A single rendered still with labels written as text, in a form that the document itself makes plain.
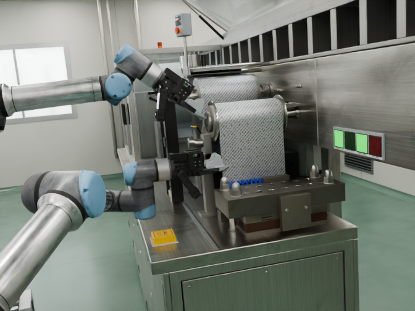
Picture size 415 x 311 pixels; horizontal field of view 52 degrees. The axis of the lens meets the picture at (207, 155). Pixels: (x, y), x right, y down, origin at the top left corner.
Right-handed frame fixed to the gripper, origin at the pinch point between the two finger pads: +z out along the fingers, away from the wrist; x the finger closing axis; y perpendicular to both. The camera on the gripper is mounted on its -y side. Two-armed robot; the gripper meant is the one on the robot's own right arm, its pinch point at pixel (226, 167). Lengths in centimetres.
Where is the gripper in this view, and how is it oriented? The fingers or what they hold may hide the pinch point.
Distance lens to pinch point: 149.7
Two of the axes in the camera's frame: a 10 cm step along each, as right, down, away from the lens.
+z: 9.7, -1.2, 2.3
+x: -2.4, -1.4, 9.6
